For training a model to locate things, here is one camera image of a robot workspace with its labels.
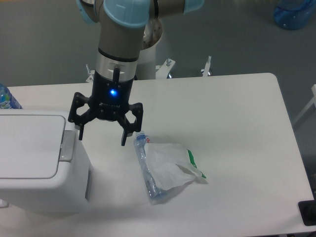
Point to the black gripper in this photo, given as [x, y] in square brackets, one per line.
[109, 97]

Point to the white push-lid trash can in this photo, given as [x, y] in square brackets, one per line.
[44, 166]

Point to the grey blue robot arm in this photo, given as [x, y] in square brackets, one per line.
[122, 29]

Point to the white green plastic bag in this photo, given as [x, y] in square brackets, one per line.
[171, 165]

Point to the blue labelled bottle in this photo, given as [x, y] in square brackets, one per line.
[7, 100]

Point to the crushed clear plastic bottle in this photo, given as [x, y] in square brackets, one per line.
[155, 194]

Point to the large blue water jug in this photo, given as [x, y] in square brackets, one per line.
[293, 14]

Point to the white furniture leg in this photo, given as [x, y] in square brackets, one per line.
[307, 110]

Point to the black device at table edge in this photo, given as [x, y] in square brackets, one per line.
[308, 212]

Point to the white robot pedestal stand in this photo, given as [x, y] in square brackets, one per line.
[147, 67]

